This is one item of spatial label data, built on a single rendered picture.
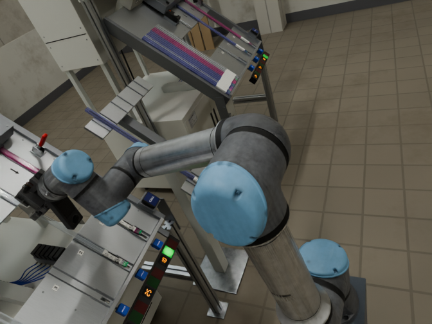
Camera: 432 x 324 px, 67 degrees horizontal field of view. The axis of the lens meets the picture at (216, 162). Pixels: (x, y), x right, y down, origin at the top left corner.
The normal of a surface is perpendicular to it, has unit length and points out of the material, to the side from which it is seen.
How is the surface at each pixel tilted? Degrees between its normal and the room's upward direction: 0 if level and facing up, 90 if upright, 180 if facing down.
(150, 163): 66
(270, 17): 90
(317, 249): 7
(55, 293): 47
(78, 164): 61
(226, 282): 0
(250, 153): 24
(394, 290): 0
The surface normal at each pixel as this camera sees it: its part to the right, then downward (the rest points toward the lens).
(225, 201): -0.44, 0.58
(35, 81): 0.90, 0.00
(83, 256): 0.47, -0.51
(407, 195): -0.29, -0.75
